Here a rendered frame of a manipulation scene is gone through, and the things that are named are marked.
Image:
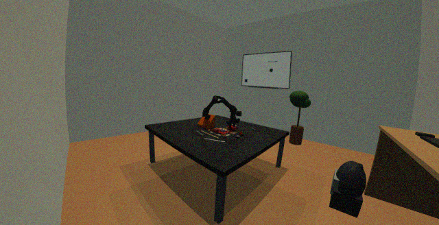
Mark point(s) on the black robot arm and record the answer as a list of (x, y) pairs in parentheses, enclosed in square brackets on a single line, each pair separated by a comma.
[(232, 108)]

